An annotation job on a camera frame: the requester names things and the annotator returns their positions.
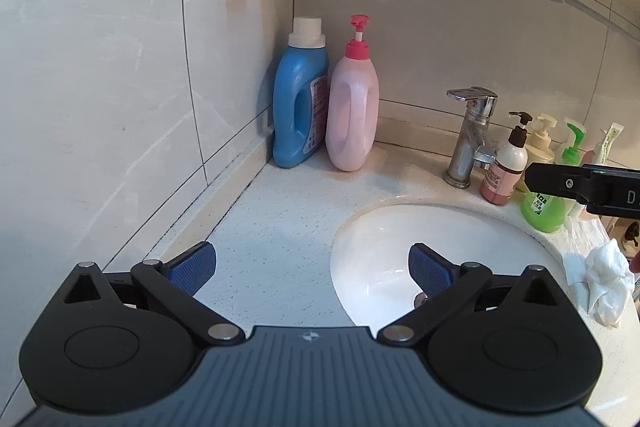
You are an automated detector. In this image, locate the white pink pump bottle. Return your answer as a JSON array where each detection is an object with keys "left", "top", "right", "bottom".
[{"left": 480, "top": 112, "right": 533, "bottom": 206}]

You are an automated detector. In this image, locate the white cloth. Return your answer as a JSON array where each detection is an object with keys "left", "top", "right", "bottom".
[{"left": 563, "top": 239, "right": 634, "bottom": 327}]

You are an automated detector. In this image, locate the chrome sink drain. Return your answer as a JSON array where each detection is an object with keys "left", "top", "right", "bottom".
[{"left": 413, "top": 291, "right": 428, "bottom": 309}]

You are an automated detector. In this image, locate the cream yellow pump bottle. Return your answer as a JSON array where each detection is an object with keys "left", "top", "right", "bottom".
[{"left": 525, "top": 113, "right": 558, "bottom": 168}]

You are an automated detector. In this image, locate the green pump soap bottle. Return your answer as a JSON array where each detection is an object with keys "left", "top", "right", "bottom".
[{"left": 521, "top": 118, "right": 586, "bottom": 233}]

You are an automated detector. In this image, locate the green white tube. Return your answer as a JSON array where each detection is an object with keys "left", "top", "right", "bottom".
[{"left": 591, "top": 122, "right": 625, "bottom": 165}]

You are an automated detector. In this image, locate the white ceramic sink basin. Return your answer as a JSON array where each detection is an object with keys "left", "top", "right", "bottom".
[{"left": 331, "top": 198, "right": 568, "bottom": 333}]

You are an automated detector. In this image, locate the chrome sink faucet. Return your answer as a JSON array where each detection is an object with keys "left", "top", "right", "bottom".
[{"left": 442, "top": 87, "right": 498, "bottom": 188}]

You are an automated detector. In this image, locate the pink pump detergent bottle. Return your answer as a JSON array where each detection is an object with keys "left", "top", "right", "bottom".
[{"left": 326, "top": 14, "right": 380, "bottom": 172}]

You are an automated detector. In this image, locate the blue detergent bottle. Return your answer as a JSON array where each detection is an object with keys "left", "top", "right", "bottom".
[{"left": 272, "top": 16, "right": 329, "bottom": 168}]

